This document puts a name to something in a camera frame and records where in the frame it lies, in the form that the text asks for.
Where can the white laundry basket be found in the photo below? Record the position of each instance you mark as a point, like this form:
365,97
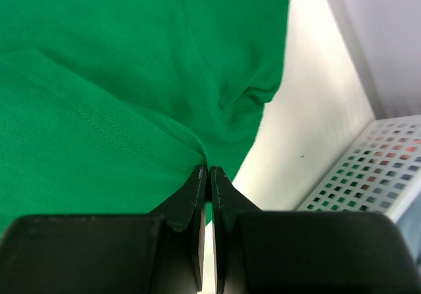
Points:
379,173

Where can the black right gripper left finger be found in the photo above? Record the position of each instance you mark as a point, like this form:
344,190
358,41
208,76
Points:
158,252

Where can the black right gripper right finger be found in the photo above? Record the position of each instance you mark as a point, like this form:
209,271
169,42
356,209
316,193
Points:
258,251

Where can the green t shirt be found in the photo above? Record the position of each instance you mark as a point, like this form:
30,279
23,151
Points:
107,106

